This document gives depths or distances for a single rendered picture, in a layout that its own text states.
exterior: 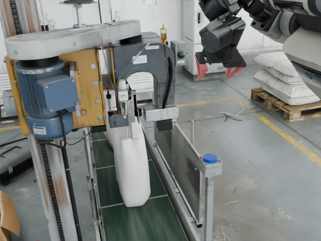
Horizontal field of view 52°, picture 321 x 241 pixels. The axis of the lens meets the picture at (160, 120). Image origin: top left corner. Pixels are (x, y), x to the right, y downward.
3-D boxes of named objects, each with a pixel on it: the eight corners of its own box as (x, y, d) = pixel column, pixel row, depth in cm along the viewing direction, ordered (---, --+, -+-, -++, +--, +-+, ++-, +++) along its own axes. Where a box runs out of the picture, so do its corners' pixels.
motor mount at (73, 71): (85, 118, 109) (78, 70, 102) (64, 120, 108) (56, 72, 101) (81, 91, 134) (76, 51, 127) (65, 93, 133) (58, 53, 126)
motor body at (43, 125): (75, 138, 111) (64, 67, 101) (28, 146, 108) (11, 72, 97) (75, 121, 124) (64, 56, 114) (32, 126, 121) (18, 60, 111)
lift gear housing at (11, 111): (20, 119, 128) (14, 93, 123) (5, 121, 127) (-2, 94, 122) (24, 109, 137) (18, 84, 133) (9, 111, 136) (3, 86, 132)
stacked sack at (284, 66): (345, 74, 359) (347, 61, 353) (292, 81, 345) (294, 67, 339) (319, 65, 396) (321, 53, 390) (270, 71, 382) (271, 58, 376)
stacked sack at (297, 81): (322, 85, 366) (324, 72, 360) (286, 88, 361) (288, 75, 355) (292, 69, 426) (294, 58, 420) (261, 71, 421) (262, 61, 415)
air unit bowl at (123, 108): (128, 116, 129) (127, 101, 126) (121, 117, 128) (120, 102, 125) (127, 113, 131) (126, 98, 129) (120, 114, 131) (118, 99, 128)
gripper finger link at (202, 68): (188, 71, 101) (196, 48, 94) (209, 70, 103) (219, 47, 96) (195, 87, 97) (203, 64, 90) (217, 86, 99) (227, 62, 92)
